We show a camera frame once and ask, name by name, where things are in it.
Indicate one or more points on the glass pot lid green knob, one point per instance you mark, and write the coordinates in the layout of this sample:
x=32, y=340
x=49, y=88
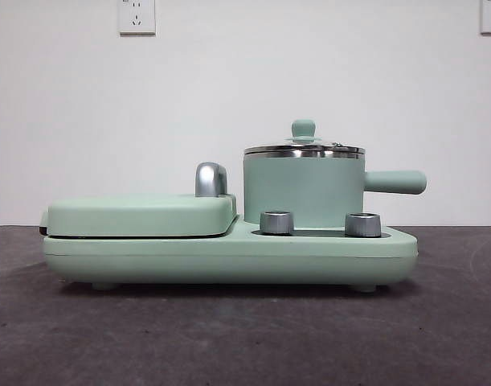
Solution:
x=304, y=128

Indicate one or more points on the silver control knob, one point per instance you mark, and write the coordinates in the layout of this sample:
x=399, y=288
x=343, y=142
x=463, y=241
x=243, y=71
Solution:
x=362, y=224
x=276, y=222

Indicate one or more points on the mint green breakfast machine base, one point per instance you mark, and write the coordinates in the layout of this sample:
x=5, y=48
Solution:
x=229, y=257

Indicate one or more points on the mint green grill cover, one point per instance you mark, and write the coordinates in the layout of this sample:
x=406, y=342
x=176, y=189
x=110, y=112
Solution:
x=128, y=215

